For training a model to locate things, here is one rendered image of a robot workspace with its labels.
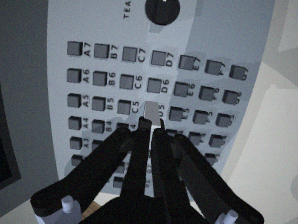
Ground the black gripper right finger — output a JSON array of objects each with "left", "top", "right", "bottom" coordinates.
[{"left": 149, "top": 102, "right": 264, "bottom": 224}]

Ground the grey machine console with keypad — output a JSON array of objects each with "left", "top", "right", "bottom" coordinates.
[{"left": 0, "top": 0, "right": 275, "bottom": 218}]

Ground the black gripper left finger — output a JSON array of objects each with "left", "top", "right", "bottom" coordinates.
[{"left": 30, "top": 101, "right": 153, "bottom": 224}]

